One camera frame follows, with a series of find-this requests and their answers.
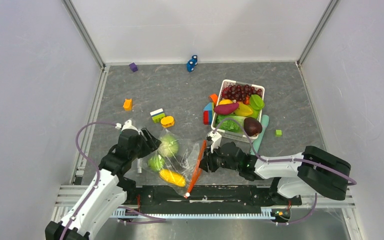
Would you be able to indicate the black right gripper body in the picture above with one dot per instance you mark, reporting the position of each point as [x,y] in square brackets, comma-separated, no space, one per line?
[215,160]

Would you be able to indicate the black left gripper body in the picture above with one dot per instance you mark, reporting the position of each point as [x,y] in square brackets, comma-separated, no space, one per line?
[142,149]

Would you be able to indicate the small green fake fruit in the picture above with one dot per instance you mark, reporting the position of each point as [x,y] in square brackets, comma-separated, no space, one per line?
[156,163]

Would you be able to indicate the clear zip top bag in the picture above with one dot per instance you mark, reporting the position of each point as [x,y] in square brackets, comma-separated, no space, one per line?
[184,163]

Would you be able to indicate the fake yellow corn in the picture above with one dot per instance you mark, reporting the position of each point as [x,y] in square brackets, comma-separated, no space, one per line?
[172,177]

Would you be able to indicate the dark maroon fake fruit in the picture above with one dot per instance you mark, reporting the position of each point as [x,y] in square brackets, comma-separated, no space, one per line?
[252,126]

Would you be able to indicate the purple fake sweet potato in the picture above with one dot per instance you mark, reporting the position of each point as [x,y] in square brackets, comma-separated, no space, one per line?
[226,109]

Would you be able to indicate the yellow fake starfruit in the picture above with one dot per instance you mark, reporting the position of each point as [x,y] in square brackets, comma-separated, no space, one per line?
[243,110]

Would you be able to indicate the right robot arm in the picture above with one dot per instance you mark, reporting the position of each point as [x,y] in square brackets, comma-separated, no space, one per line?
[313,171]

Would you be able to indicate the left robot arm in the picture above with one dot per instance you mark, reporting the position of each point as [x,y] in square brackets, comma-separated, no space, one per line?
[108,190]

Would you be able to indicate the fake green cabbage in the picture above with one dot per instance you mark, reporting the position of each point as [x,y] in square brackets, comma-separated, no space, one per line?
[169,146]

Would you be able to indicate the fake green lettuce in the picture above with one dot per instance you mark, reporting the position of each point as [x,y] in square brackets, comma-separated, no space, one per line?
[230,123]

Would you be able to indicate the fake green apple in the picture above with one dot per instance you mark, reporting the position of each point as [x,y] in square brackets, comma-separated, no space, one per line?
[255,114]

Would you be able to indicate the fake yellow lemon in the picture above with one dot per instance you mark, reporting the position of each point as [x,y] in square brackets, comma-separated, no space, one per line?
[225,102]

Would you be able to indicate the dark red fake grapes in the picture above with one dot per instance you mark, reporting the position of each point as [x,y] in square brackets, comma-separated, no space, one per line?
[240,92]

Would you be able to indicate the silver metal cylinder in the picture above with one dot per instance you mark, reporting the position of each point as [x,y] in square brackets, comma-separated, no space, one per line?
[139,165]

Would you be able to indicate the yellow toy cylinder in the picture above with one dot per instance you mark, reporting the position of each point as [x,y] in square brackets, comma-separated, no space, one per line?
[167,121]

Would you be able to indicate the white green stacked block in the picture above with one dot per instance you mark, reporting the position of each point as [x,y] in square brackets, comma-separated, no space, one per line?
[157,115]

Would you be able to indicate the orange toy block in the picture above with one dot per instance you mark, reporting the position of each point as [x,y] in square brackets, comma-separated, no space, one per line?
[128,104]

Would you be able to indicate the red blue toy block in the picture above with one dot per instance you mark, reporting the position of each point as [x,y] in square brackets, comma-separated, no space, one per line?
[208,113]

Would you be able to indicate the small green cube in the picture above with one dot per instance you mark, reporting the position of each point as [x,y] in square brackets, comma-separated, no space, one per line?
[278,132]

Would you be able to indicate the orange toy cup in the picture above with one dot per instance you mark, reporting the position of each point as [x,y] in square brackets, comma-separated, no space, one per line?
[213,98]

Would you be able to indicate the purple toy cube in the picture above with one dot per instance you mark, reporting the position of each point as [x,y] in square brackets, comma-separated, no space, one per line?
[133,67]

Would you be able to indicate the blue toy car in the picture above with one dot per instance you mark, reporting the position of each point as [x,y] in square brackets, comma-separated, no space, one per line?
[190,65]

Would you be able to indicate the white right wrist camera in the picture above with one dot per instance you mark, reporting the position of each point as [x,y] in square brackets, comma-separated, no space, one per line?
[214,138]

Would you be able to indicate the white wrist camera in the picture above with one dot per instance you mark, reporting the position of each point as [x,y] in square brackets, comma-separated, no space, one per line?
[126,126]
[214,138]

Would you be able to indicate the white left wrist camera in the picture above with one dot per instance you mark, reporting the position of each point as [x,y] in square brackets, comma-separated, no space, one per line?
[126,126]

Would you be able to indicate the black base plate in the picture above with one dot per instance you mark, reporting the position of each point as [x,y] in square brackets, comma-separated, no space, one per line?
[207,199]

